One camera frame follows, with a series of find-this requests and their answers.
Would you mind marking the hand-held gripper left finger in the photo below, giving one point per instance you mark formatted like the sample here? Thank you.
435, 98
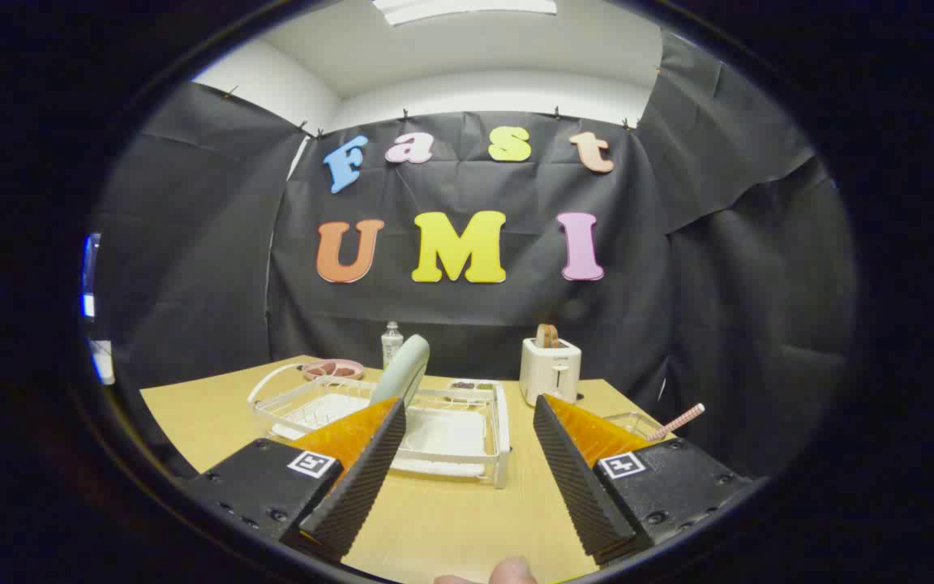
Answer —
362, 487

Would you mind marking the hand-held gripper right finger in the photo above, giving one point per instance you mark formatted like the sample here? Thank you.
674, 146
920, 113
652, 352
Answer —
580, 487

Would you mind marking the light green plate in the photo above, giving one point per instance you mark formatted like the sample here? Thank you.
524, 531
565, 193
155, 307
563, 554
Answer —
402, 369

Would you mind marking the pink oval plate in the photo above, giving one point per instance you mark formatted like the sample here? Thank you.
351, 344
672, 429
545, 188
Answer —
353, 376

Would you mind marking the white toaster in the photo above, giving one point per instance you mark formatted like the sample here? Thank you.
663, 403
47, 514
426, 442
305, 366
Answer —
548, 373

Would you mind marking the plastic bottle green drink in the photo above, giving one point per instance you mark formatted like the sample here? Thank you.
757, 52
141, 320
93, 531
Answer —
392, 345

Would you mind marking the white divided bean tray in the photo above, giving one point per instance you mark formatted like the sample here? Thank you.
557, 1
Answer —
467, 384

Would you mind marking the bread slice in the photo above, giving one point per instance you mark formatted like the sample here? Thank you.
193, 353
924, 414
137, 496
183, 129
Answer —
547, 336

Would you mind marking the white monitor stand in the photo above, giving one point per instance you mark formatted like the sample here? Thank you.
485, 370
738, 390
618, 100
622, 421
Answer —
104, 363

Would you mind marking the black backdrop cloth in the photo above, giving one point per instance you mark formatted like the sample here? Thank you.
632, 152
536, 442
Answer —
191, 243

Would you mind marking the computer monitor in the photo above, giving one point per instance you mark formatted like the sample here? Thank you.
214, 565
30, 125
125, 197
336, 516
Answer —
90, 276

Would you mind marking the ceiling light panel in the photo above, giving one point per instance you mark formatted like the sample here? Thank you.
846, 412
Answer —
467, 8

